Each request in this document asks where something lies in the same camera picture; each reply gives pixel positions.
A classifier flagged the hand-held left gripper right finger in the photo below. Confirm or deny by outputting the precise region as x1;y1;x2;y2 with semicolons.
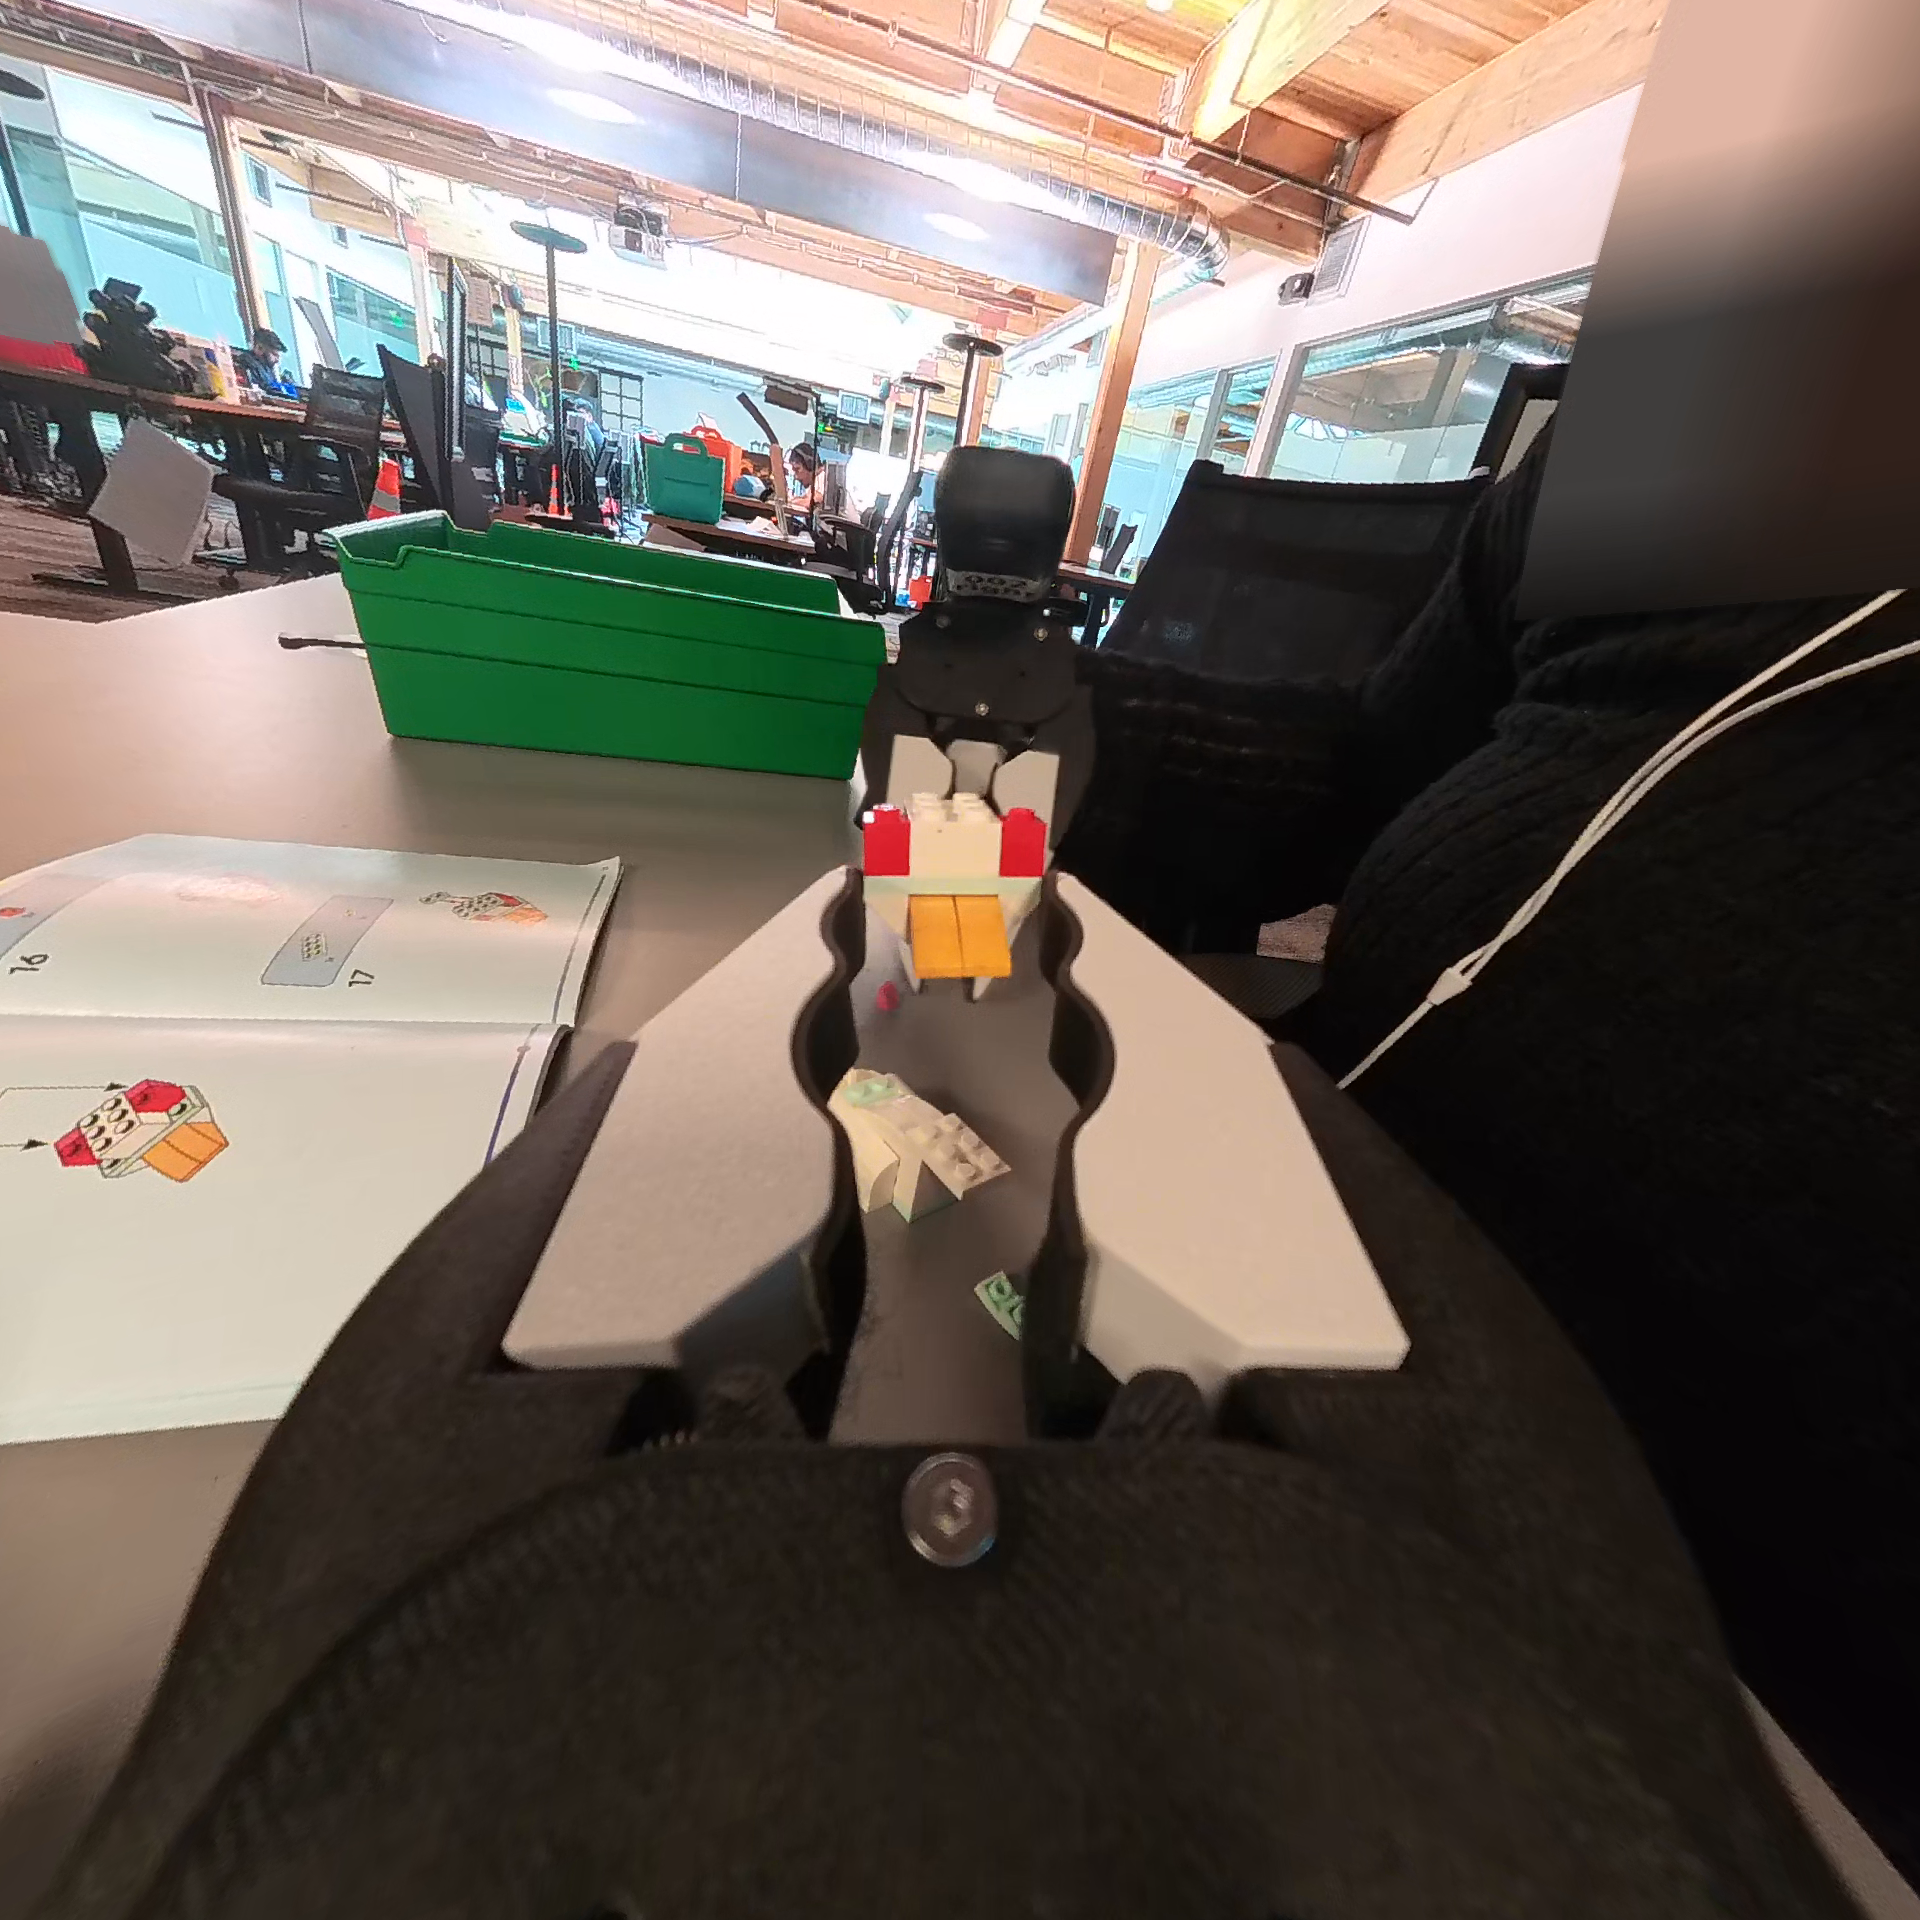
1028;869;1415;1421

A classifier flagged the black computer monitor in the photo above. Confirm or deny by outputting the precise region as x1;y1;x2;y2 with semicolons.
373;342;506;529

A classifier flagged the person's black sweater torso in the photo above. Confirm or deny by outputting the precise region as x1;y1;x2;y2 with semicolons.
1319;396;1920;1870

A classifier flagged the green plastic bin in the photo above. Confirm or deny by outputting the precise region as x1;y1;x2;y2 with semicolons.
325;508;888;783

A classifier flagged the white drawstring cord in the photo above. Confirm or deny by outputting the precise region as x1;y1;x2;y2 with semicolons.
1333;591;1920;1092

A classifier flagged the green tote bag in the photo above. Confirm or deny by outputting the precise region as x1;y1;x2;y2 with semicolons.
643;428;732;527

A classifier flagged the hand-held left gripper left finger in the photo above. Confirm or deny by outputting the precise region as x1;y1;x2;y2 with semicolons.
499;867;871;1415

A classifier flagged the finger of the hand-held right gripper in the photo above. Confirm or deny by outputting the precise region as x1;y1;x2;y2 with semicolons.
981;738;1099;875
867;725;964;824

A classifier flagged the lego instruction booklet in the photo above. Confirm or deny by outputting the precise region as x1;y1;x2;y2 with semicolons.
0;832;626;1449

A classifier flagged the black swivel office chair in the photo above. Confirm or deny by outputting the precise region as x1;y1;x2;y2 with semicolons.
213;365;388;583

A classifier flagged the person's right forearm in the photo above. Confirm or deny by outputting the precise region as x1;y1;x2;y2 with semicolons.
1067;641;1404;963

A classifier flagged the white lego assembly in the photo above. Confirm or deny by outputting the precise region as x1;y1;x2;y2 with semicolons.
828;1066;1011;1226

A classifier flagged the wooden office desk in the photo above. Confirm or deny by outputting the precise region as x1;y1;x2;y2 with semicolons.
0;357;394;591

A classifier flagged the red white orange lego head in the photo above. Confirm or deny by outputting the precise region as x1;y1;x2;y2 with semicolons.
858;787;1050;1004

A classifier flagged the black equipment on desk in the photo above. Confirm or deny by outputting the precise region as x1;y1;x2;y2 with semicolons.
78;277;194;394

